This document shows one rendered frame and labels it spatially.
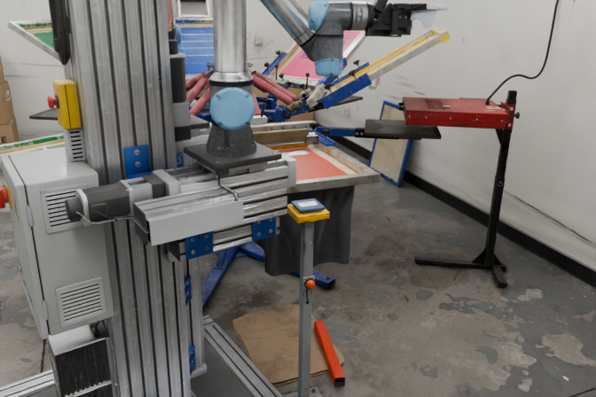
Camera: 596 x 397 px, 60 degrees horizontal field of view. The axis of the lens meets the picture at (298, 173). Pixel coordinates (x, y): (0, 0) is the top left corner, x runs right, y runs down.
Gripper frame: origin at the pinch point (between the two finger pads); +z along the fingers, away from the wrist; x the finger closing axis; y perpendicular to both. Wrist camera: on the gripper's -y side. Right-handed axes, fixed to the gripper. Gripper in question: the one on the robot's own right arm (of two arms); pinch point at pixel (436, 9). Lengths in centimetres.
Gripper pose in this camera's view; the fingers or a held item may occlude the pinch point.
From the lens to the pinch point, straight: 151.8
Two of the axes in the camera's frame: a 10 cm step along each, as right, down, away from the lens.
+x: 1.6, 1.8, -9.7
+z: 9.9, -0.4, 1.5
